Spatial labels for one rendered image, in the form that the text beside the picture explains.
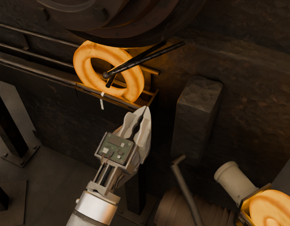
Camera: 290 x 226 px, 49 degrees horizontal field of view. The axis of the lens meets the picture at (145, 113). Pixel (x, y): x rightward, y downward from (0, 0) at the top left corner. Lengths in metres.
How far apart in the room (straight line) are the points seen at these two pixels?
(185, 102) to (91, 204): 0.28
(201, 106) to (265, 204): 0.22
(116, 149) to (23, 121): 1.16
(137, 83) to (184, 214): 0.35
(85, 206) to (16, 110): 1.23
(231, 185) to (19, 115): 1.30
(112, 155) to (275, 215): 0.32
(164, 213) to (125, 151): 0.28
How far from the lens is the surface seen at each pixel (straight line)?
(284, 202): 0.63
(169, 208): 0.84
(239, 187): 0.71
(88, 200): 0.63
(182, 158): 0.82
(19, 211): 1.49
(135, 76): 0.73
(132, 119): 0.69
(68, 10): 0.54
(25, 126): 1.72
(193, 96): 0.69
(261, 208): 0.67
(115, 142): 0.62
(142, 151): 0.67
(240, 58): 0.69
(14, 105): 1.83
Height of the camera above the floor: 1.31
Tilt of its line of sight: 52 degrees down
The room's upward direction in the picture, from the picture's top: straight up
